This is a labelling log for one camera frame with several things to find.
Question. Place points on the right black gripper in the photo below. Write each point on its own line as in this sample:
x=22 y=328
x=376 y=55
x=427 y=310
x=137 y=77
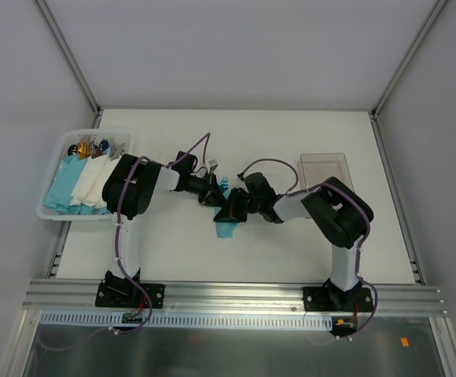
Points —
x=238 y=203

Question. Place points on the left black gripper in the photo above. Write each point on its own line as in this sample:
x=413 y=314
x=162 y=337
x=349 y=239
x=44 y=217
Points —
x=208 y=192

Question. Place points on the blue paper napkin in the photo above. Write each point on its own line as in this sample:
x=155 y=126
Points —
x=225 y=230

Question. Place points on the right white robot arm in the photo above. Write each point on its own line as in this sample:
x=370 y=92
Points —
x=343 y=218

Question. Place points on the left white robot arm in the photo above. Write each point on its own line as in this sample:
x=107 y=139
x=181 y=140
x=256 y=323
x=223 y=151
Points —
x=127 y=194

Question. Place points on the white napkin in basket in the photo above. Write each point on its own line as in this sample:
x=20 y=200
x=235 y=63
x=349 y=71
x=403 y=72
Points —
x=83 y=192

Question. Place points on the clear plastic container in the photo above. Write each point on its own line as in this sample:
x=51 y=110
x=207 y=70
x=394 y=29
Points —
x=314 y=168

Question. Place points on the white plastic basket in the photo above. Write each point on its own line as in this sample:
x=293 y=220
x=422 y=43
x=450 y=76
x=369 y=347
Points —
x=116 y=138

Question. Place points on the gold utensil in basket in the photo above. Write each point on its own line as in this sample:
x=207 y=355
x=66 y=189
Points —
x=83 y=149

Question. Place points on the stacked blue napkins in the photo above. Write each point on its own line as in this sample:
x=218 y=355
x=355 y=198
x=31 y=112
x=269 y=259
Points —
x=58 y=197

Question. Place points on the orange tape piece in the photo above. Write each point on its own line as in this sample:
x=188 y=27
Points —
x=405 y=342

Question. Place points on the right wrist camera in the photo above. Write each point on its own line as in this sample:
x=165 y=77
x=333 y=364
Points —
x=258 y=185

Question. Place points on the right black mount plate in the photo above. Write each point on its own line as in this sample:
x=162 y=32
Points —
x=323 y=300

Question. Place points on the black mount plate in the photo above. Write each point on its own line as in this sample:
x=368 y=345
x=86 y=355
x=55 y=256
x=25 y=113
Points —
x=151 y=294
x=323 y=300

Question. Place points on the left black mount plate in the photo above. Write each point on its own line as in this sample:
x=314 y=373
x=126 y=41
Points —
x=151 y=294

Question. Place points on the white cable duct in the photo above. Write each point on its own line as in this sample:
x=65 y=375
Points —
x=189 y=320

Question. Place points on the aluminium rail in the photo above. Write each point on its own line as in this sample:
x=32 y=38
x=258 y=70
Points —
x=250 y=298

